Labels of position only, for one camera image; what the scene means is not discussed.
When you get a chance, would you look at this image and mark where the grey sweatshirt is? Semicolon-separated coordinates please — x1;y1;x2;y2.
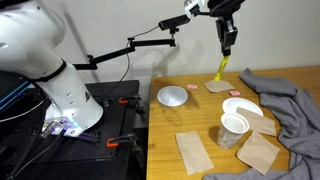
203;69;320;180

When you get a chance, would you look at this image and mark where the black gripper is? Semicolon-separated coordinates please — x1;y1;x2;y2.
216;16;238;56

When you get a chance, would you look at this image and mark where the yellow sharpie marker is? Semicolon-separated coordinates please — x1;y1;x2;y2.
214;56;230;81

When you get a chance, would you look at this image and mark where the white paper cup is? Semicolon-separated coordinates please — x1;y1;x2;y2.
217;113;249;149

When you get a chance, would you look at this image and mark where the orange black clamp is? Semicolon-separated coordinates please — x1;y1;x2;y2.
106;133;138;148
118;95;142;104

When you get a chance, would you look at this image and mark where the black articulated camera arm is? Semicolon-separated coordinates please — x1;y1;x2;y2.
74;27;178;70

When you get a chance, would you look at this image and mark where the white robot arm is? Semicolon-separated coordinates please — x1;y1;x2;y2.
0;0;175;137

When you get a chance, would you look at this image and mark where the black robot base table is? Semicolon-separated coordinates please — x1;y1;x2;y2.
0;80;140;180

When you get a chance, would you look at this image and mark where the black camera on stand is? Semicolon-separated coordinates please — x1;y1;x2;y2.
158;15;190;31

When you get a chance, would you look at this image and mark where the brown paper napkin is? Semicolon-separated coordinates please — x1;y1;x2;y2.
236;131;280;175
175;131;214;175
236;107;276;136
205;80;233;93

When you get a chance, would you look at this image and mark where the white round plate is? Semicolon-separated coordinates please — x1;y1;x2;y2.
222;97;263;115
157;86;188;107

